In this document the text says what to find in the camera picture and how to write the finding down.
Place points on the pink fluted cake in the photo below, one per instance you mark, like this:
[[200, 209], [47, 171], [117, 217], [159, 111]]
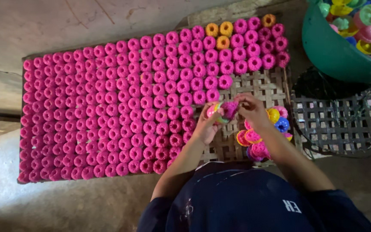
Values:
[[229, 110]]

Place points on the woven bamboo tray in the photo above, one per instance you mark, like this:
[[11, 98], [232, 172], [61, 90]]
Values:
[[262, 87]]

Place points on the dark round woven basket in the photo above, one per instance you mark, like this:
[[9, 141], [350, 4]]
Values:
[[340, 119]]

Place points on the rows of pink cakes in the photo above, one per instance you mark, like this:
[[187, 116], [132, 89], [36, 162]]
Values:
[[108, 106]]

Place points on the orange fluted cake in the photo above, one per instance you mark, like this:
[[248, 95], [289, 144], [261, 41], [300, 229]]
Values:
[[226, 28], [223, 42], [212, 30], [269, 20]]

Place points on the heap of empty colourful moulds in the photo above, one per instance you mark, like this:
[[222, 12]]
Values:
[[367, 30]]

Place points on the person's right hand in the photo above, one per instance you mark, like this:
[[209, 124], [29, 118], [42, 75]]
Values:
[[256, 112]]

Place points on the pile of filled plastic moulds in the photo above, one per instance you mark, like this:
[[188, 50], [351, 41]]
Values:
[[256, 141]]

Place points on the person's left hand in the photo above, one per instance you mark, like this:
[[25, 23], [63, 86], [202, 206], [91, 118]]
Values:
[[204, 129]]

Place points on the green plastic basin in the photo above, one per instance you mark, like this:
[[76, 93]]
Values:
[[327, 54]]

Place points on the person's navy shirt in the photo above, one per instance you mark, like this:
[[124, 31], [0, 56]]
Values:
[[243, 203]]

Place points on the pink and green plastic mould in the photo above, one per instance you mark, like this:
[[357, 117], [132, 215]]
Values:
[[213, 113]]

